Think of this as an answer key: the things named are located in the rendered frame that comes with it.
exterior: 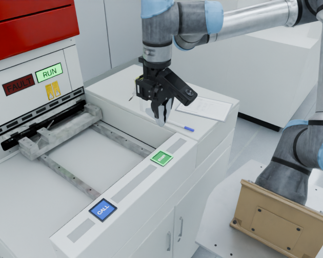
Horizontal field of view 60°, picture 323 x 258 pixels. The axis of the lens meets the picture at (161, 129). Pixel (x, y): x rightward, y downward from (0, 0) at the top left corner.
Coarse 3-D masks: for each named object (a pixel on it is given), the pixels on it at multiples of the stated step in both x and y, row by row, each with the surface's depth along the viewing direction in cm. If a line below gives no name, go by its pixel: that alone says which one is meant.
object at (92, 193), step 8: (40, 160) 112; (48, 160) 108; (56, 168) 104; (64, 168) 104; (64, 176) 103; (72, 176) 101; (72, 184) 102; (80, 184) 98; (88, 192) 96; (96, 192) 95
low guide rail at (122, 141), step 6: (90, 126) 129; (96, 126) 125; (102, 126) 125; (102, 132) 125; (108, 132) 122; (114, 138) 121; (120, 138) 119; (120, 144) 120; (126, 144) 117; (132, 144) 115; (132, 150) 116; (138, 150) 114; (144, 150) 112; (144, 156) 113
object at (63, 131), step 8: (72, 120) 124; (80, 120) 124; (88, 120) 124; (96, 120) 128; (56, 128) 119; (64, 128) 119; (72, 128) 119; (80, 128) 122; (56, 136) 115; (64, 136) 116; (40, 144) 111; (48, 144) 111; (56, 144) 114; (24, 152) 108; (40, 152) 109
